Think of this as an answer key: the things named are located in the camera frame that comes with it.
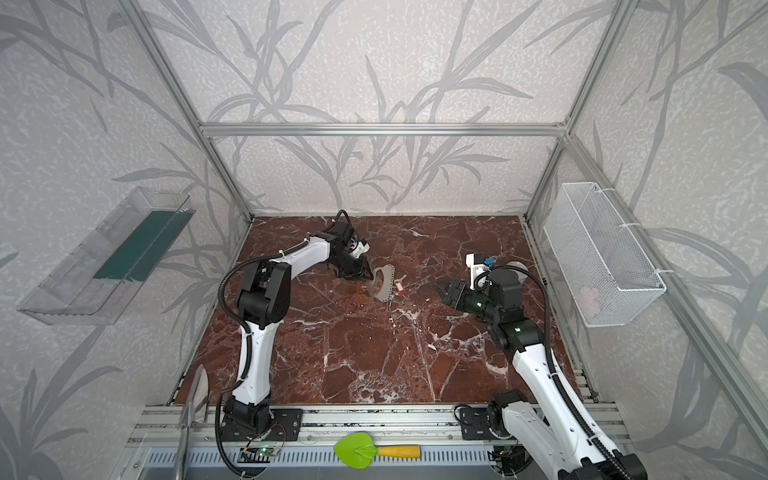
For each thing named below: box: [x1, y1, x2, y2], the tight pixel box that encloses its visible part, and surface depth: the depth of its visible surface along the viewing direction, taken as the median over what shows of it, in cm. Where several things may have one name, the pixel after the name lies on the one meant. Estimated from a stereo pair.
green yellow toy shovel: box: [333, 432, 421, 469], surface depth 71 cm
